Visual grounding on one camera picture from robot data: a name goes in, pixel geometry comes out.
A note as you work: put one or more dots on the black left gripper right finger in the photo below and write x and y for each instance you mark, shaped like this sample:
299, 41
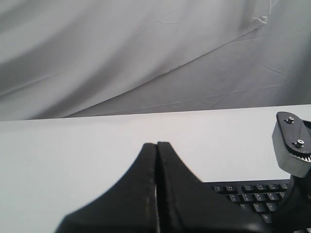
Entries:
186, 205

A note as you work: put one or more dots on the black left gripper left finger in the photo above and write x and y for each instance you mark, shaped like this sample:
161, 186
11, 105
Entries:
129, 206

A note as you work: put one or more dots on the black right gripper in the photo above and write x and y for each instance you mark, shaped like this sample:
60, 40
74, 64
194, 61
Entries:
294, 211

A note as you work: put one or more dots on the black acer keyboard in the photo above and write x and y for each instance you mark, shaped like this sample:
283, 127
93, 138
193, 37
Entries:
262, 197

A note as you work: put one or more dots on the grey backdrop cloth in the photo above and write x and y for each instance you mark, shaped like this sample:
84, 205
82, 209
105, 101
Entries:
82, 58

